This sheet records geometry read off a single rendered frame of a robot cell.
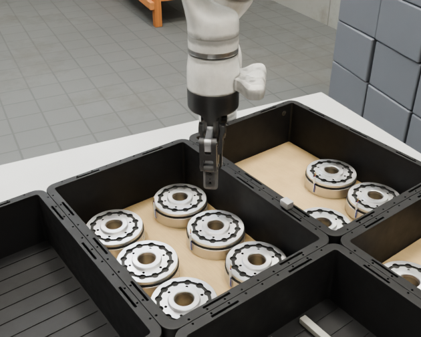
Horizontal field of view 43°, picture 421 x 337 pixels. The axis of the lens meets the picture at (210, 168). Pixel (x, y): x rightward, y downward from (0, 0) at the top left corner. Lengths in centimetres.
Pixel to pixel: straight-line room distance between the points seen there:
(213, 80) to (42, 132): 251
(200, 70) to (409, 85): 196
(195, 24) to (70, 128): 250
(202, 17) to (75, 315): 48
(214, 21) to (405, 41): 196
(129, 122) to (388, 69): 146
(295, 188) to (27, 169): 72
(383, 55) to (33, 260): 212
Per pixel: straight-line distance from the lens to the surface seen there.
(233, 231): 94
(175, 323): 70
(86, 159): 148
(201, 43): 72
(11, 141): 314
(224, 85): 74
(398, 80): 268
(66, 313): 88
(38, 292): 92
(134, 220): 98
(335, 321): 86
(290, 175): 115
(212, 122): 76
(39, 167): 148
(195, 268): 92
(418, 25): 254
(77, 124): 322
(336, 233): 85
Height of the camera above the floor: 146
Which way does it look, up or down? 32 degrees down
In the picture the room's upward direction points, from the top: straight up
